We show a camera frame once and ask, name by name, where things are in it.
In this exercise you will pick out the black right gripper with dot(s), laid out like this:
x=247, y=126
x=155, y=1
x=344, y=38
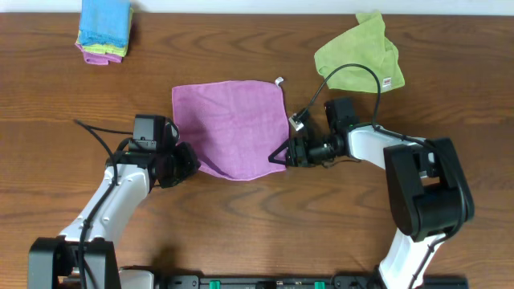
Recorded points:
x=294, y=145

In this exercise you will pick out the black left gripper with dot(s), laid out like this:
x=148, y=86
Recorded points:
x=186, y=161

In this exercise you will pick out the purple microfiber cloth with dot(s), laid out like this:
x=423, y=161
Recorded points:
x=233, y=126

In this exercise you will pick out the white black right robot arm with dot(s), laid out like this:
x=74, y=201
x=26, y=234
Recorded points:
x=428, y=192

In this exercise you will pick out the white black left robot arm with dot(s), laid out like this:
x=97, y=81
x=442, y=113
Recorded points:
x=83, y=254

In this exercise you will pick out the folded green cloth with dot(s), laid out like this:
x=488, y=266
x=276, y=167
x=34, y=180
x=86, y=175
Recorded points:
x=101, y=44

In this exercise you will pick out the crumpled green cloth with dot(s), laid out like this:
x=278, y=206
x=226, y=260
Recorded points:
x=360, y=57

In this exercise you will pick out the folded purple cloth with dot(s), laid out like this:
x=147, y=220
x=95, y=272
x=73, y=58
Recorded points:
x=98, y=59

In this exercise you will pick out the folded blue cloth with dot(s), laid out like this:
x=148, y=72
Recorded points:
x=105, y=22

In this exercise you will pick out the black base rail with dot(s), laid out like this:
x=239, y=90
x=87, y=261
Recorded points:
x=293, y=282

